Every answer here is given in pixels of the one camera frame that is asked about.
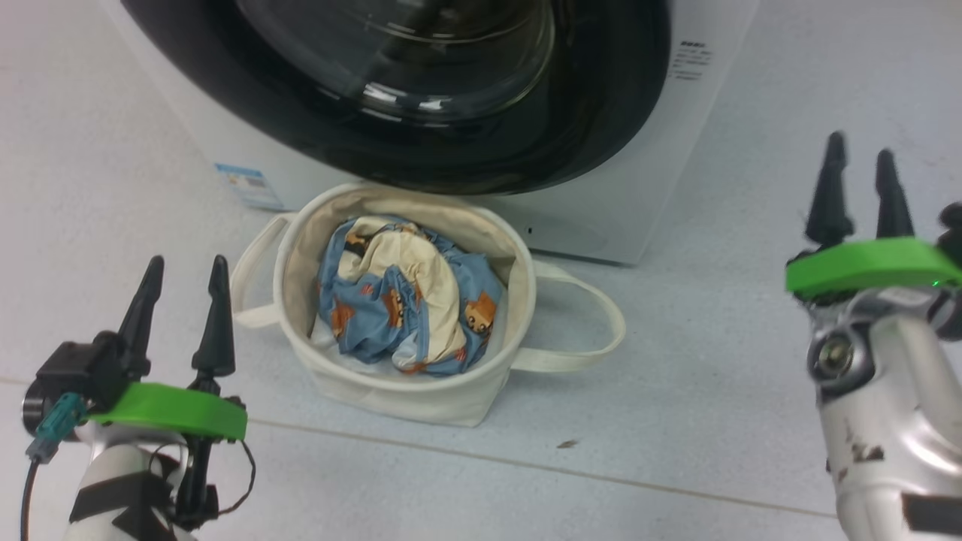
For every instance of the black round glass washer door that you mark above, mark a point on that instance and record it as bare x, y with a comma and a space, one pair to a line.
586, 113

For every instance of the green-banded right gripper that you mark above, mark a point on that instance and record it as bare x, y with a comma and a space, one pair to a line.
872, 267

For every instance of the white front-load washing machine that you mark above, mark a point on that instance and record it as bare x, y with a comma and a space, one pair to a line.
601, 218

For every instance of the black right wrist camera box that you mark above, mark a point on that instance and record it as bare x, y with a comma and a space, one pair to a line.
953, 225

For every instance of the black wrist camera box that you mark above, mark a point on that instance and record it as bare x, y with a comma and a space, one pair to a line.
71, 368
953, 225

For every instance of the blue energy label sticker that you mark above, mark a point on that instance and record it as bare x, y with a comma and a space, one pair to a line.
248, 186

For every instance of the cream fabric laundry basket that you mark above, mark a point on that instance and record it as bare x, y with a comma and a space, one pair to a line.
421, 398

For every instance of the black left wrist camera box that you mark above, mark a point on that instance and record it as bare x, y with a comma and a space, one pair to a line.
71, 368

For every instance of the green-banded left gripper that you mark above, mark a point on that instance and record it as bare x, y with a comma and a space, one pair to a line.
180, 409

